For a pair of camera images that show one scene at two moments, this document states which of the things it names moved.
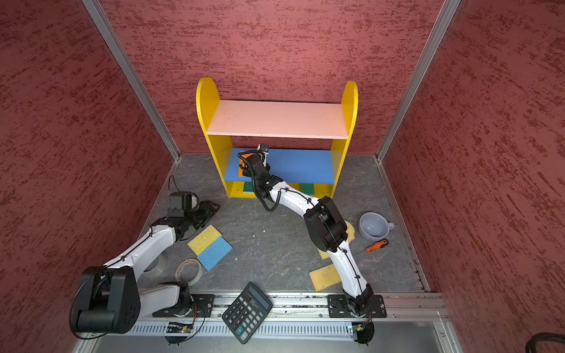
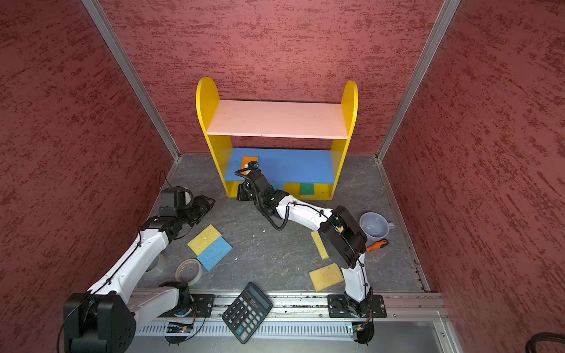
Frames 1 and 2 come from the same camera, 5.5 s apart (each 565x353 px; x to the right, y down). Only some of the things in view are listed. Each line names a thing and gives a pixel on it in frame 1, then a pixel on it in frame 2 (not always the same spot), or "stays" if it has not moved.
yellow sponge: [206, 238] stays
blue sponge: [215, 253] stays
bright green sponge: [307, 189] stays
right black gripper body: [249, 172] to [257, 198]
